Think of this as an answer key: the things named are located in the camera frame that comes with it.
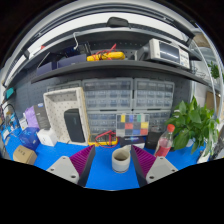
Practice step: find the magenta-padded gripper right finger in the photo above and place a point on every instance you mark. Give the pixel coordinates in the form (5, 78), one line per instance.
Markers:
(160, 166)

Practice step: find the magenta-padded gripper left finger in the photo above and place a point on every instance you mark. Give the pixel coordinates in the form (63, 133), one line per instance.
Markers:
(63, 166)

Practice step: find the clear red-capped drink bottle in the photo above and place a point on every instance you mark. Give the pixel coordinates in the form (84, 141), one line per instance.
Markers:
(164, 145)

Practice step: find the black flat case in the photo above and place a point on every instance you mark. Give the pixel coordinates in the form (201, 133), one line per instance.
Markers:
(152, 140)

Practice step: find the white cardboard box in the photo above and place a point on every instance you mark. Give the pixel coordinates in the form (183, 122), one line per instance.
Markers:
(47, 137)

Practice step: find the black box with white label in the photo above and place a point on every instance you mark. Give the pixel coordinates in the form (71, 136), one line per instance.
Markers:
(131, 140)

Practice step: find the grey-white ceramic cup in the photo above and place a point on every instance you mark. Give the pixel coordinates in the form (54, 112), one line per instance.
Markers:
(120, 163)

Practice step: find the brown cardboard box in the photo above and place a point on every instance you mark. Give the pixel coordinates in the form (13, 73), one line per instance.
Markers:
(25, 155)

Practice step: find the black zippered pouch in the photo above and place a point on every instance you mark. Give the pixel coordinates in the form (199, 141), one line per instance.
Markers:
(74, 125)

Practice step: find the blue cardboard box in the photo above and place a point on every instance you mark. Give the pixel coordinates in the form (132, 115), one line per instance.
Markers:
(29, 138)

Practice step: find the yellow multimeter with red leads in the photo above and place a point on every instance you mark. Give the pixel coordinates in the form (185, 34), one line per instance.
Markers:
(103, 143)

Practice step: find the grey small-parts drawer cabinet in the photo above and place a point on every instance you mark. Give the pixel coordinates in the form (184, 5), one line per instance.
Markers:
(101, 120)
(106, 93)
(153, 93)
(160, 118)

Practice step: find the clear organizer box, coloured parts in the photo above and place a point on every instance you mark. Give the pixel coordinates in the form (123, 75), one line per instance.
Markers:
(132, 125)

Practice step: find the green potted plant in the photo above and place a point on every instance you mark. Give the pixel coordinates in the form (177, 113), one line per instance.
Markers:
(193, 123)

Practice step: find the small white box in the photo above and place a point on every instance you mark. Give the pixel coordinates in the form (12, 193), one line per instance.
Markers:
(23, 123)

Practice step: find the purple plastic bag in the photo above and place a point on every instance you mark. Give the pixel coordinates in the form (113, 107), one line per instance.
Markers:
(30, 116)

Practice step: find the white dotted storage tray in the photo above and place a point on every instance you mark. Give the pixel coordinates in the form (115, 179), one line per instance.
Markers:
(58, 101)

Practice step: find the teal-screened device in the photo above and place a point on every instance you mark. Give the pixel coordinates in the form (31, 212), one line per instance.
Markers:
(10, 93)

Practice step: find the white metal shelf rack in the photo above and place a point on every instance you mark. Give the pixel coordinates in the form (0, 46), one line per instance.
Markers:
(208, 83)

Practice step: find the black shelf unit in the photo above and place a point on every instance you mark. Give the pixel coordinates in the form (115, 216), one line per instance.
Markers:
(116, 65)

